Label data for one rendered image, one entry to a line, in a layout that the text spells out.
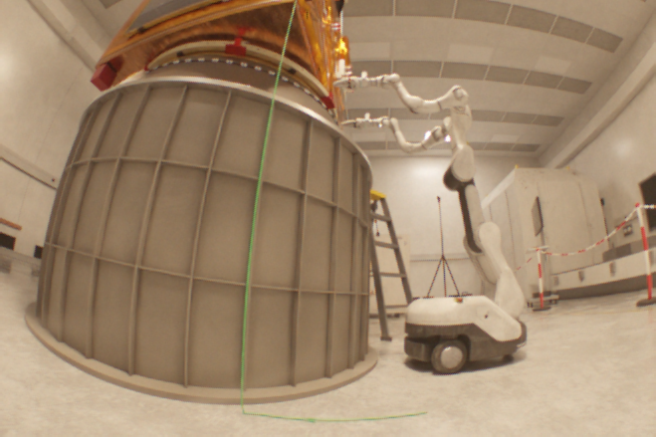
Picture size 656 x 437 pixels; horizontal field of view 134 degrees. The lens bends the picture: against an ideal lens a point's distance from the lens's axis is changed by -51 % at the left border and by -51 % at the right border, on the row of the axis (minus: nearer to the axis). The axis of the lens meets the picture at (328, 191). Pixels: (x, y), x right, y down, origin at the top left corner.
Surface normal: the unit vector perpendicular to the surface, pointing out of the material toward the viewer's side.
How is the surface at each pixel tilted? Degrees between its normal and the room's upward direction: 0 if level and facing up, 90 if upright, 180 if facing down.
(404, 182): 90
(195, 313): 90
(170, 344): 90
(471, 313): 90
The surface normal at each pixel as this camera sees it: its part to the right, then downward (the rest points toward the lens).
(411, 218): -0.14, -0.36
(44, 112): 0.99, -0.01
